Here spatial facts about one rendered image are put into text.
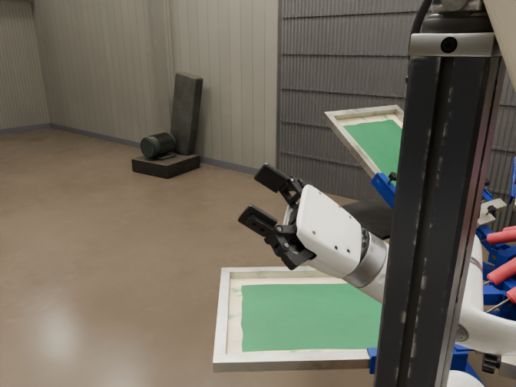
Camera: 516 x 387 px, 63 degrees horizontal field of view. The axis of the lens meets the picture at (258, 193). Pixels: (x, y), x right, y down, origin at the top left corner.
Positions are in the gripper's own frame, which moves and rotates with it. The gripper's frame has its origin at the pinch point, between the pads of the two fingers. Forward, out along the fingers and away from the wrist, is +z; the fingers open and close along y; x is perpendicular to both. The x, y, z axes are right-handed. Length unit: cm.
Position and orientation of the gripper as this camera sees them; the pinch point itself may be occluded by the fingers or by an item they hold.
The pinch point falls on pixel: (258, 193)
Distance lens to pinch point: 54.8
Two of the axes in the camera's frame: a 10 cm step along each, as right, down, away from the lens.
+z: -8.3, -5.3, -1.8
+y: -2.0, 5.9, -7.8
